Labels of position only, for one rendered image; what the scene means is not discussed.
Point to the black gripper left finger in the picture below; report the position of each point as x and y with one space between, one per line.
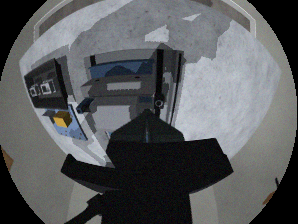
134 130

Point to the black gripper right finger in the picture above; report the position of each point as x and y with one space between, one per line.
160 131

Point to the yellow brass block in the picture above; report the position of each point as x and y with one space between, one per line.
62 118

